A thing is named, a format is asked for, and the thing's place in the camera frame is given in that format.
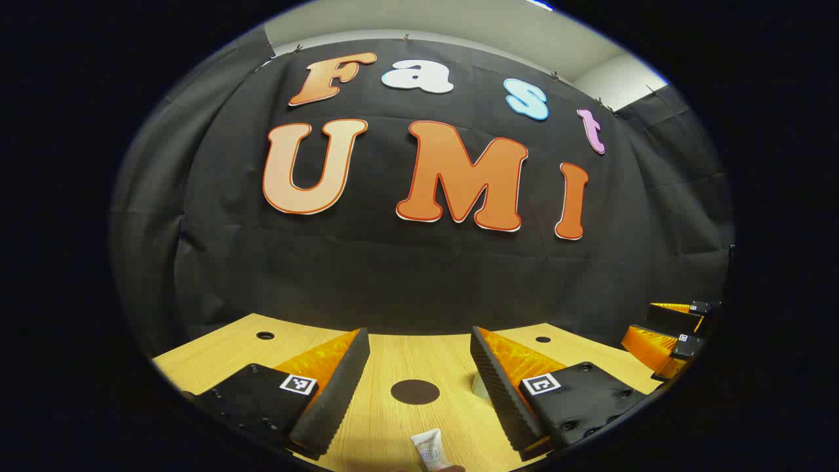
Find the black backdrop cloth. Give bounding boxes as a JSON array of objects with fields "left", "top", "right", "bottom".
[{"left": 110, "top": 29, "right": 735, "bottom": 358}]

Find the white toothpaste tube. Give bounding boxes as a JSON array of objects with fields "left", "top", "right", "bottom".
[{"left": 410, "top": 429, "right": 459, "bottom": 472}]

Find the dark brown round coaster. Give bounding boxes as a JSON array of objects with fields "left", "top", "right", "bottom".
[{"left": 391, "top": 380, "right": 440, "bottom": 405}]

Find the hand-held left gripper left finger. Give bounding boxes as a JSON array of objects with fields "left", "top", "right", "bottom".
[{"left": 180, "top": 328, "right": 371, "bottom": 461}]

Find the light wooden desktop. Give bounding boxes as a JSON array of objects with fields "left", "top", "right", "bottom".
[{"left": 152, "top": 313, "right": 663, "bottom": 472}]

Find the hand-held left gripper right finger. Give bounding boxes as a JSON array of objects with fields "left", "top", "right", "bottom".
[{"left": 471, "top": 326, "right": 656, "bottom": 462}]

